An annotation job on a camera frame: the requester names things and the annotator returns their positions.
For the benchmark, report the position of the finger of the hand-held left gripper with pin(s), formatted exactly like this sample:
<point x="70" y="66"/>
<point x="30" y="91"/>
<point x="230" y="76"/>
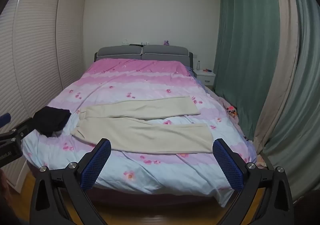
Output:
<point x="23" y="128"/>
<point x="5" y="119"/>

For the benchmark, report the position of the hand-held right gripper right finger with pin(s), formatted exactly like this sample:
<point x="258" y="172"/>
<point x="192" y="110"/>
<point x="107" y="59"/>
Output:
<point x="228" y="162"/>

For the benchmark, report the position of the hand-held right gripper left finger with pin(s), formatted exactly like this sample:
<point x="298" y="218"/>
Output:
<point x="96" y="162"/>

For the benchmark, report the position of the cream pants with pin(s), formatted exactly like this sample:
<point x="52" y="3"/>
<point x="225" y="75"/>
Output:
<point x="140" y="132"/>

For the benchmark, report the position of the black cloth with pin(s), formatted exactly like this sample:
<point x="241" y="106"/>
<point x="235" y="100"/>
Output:
<point x="51" y="119"/>

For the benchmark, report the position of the colourful toy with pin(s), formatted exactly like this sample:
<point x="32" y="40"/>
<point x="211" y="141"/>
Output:
<point x="232" y="111"/>

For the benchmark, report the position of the white slatted wardrobe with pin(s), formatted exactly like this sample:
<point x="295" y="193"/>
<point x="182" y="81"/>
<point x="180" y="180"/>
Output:
<point x="37" y="52"/>

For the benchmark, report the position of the white nightstand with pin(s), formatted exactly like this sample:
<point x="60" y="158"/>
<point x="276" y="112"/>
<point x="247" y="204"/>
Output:
<point x="206" y="78"/>

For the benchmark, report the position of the pink floral duvet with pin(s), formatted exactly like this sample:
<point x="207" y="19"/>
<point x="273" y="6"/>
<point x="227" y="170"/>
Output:
<point x="130" y="79"/>

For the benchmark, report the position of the small colourful items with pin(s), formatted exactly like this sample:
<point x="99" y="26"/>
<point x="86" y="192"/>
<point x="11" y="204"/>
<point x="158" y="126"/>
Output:
<point x="207" y="70"/>

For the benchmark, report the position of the clear bottle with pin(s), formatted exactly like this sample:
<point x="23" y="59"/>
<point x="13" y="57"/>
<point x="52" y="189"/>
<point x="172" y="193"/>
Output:
<point x="198" y="66"/>

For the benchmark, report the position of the beige curtain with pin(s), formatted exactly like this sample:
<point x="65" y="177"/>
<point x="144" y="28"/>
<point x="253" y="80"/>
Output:
<point x="282" y="64"/>

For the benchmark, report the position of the white round ornament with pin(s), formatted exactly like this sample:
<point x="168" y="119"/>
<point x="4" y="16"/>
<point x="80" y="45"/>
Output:
<point x="125" y="42"/>

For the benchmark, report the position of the grey bed headboard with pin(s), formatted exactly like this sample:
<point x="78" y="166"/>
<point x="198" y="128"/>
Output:
<point x="160" y="52"/>

